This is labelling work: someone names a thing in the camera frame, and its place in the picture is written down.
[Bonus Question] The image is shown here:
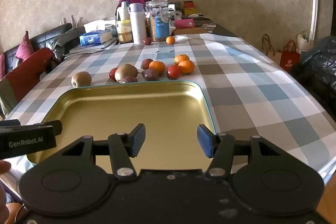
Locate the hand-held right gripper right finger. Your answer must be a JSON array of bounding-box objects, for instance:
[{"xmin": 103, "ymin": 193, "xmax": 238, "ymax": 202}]
[{"xmin": 197, "ymin": 124, "xmax": 284, "ymax": 178}]

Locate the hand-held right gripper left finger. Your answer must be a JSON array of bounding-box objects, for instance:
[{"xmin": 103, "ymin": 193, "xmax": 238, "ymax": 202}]
[{"xmin": 61, "ymin": 123, "xmax": 146, "ymax": 179}]

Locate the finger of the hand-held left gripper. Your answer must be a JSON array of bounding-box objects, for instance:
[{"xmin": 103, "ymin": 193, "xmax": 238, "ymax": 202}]
[{"xmin": 34, "ymin": 120, "xmax": 63, "ymax": 140}]

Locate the gold metal tin tray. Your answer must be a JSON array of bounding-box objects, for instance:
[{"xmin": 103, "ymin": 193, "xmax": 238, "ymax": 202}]
[{"xmin": 27, "ymin": 80, "xmax": 217, "ymax": 170}]

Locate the small brown kiwi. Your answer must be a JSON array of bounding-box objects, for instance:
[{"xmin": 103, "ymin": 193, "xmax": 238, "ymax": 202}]
[{"xmin": 71, "ymin": 71, "xmax": 92, "ymax": 88}]

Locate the purple passion fruit with stem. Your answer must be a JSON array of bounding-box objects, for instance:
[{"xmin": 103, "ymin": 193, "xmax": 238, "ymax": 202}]
[{"xmin": 141, "ymin": 69, "xmax": 160, "ymax": 82}]

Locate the large brown kiwi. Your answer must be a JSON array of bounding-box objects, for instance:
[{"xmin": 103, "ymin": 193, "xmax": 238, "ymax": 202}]
[{"xmin": 115, "ymin": 64, "xmax": 139, "ymax": 83}]

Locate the red round fruit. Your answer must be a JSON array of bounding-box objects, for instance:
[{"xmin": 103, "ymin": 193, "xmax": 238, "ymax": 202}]
[{"xmin": 166, "ymin": 65, "xmax": 181, "ymax": 80}]

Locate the person's left hand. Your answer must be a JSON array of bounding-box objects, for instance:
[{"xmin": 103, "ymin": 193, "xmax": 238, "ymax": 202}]
[{"xmin": 0, "ymin": 161, "xmax": 12, "ymax": 216}]

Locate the checked tablecloth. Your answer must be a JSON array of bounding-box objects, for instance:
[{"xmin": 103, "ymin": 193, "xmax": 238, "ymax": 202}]
[{"xmin": 5, "ymin": 34, "xmax": 336, "ymax": 188}]

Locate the red chair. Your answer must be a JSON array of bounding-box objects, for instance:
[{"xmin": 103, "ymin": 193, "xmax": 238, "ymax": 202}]
[{"xmin": 0, "ymin": 47, "xmax": 57, "ymax": 115}]

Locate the orange-brown round object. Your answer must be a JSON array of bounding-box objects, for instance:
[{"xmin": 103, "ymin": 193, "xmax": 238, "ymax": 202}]
[{"xmin": 6, "ymin": 202, "xmax": 27, "ymax": 224}]

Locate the grey jacket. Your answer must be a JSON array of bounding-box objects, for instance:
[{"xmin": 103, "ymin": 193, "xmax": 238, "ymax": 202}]
[{"xmin": 49, "ymin": 27, "xmax": 85, "ymax": 60}]

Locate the magenta cushion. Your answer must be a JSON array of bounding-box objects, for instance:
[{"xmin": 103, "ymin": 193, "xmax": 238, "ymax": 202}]
[{"xmin": 15, "ymin": 31, "xmax": 34, "ymax": 60}]

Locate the black leather sofa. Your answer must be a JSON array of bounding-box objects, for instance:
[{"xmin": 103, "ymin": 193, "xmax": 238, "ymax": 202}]
[{"xmin": 4, "ymin": 23, "xmax": 73, "ymax": 77}]

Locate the blue tissue box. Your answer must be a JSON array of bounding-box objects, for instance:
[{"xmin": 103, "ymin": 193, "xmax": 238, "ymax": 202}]
[{"xmin": 79, "ymin": 20, "xmax": 116, "ymax": 46}]

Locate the bundle of grey rods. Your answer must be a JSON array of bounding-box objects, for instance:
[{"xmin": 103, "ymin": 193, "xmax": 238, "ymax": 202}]
[{"xmin": 62, "ymin": 15, "xmax": 81, "ymax": 28}]

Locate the glass jar with yellow lid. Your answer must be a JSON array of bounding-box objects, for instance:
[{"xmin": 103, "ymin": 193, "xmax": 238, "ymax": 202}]
[{"xmin": 116, "ymin": 20, "xmax": 132, "ymax": 43}]

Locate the beige paper bag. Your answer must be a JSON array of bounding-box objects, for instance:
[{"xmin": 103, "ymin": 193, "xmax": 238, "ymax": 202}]
[{"xmin": 261, "ymin": 34, "xmax": 282, "ymax": 63}]

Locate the wooden board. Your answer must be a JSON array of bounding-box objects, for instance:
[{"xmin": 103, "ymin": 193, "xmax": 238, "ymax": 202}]
[{"xmin": 173, "ymin": 27, "xmax": 203, "ymax": 35}]

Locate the white bottle with purple lid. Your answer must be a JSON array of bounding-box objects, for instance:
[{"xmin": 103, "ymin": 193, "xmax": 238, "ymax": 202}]
[{"xmin": 129, "ymin": 3, "xmax": 147, "ymax": 45}]

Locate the red paper bag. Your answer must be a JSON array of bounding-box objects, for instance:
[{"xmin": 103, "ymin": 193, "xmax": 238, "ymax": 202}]
[{"xmin": 278, "ymin": 40, "xmax": 300, "ymax": 71}]

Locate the glass jar with blue label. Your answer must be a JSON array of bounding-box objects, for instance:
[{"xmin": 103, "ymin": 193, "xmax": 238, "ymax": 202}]
[{"xmin": 145, "ymin": 0, "xmax": 172, "ymax": 42}]

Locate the pink pencil case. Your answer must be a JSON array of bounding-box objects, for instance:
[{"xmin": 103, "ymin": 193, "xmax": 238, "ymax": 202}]
[{"xmin": 175, "ymin": 18, "xmax": 195, "ymax": 28}]

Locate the dark plastic bag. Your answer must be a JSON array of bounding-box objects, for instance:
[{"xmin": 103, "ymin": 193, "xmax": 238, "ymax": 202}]
[{"xmin": 290, "ymin": 35, "xmax": 336, "ymax": 109}]

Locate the orange and yellow box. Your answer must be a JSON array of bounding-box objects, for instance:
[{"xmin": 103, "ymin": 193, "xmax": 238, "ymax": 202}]
[{"xmin": 183, "ymin": 1, "xmax": 196, "ymax": 16}]

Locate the white paper bag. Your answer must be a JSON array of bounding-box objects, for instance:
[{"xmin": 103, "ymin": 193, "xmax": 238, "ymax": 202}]
[{"xmin": 297, "ymin": 30, "xmax": 315, "ymax": 54}]

